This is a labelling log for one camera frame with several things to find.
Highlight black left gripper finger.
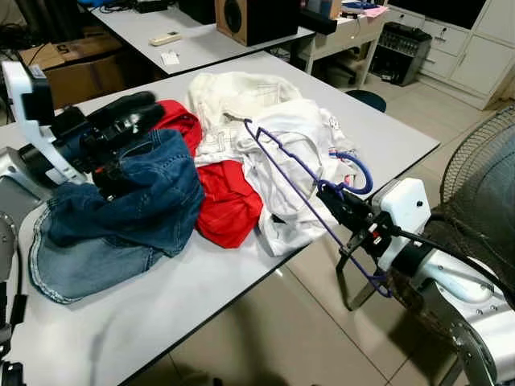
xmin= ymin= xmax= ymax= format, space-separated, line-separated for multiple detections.
xmin=87 ymin=91 xmax=159 ymax=128
xmin=87 ymin=105 xmax=167 ymax=162

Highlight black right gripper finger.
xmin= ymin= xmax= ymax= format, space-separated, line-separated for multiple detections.
xmin=322 ymin=199 xmax=363 ymax=238
xmin=316 ymin=183 xmax=373 ymax=224

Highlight purple clothes hanger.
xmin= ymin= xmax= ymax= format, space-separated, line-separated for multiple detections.
xmin=243 ymin=118 xmax=393 ymax=299

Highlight blue denim jeans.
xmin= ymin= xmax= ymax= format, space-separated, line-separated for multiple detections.
xmin=28 ymin=129 xmax=206 ymax=305

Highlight white t-shirt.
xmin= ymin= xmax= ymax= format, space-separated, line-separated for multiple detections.
xmin=237 ymin=98 xmax=361 ymax=258

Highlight brown cardboard box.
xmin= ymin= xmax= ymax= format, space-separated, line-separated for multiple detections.
xmin=18 ymin=36 xmax=127 ymax=109

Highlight white remote control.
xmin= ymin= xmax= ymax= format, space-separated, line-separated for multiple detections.
xmin=148 ymin=31 xmax=184 ymax=47

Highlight long white desk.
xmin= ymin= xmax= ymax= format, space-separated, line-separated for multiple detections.
xmin=79 ymin=0 xmax=316 ymax=81

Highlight small black box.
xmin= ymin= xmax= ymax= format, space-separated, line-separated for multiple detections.
xmin=133 ymin=0 xmax=171 ymax=14

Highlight white drawer cabinet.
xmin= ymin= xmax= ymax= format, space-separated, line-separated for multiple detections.
xmin=386 ymin=0 xmax=515 ymax=111

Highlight dark teal round stool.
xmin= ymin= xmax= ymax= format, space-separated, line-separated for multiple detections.
xmin=346 ymin=88 xmax=388 ymax=113

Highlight cream white jacket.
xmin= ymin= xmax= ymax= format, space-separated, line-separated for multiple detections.
xmin=187 ymin=71 xmax=305 ymax=167

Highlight red garment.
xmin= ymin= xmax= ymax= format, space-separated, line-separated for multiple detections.
xmin=151 ymin=99 xmax=264 ymax=249

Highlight wooden loudspeaker box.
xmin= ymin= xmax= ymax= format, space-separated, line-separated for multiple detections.
xmin=215 ymin=0 xmax=301 ymax=47

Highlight black audio device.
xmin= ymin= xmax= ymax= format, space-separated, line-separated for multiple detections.
xmin=369 ymin=22 xmax=434 ymax=88

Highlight black television screen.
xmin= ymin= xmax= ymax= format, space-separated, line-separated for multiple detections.
xmin=386 ymin=0 xmax=493 ymax=31

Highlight small beige desk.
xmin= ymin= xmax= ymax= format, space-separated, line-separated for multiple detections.
xmin=299 ymin=6 xmax=390 ymax=89

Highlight black soundbar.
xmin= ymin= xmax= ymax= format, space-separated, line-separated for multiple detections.
xmin=296 ymin=8 xmax=339 ymax=37

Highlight pink cloth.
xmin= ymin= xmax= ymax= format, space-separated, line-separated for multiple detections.
xmin=344 ymin=5 xmax=389 ymax=19

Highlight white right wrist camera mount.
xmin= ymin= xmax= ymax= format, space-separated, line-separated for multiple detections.
xmin=374 ymin=178 xmax=432 ymax=272

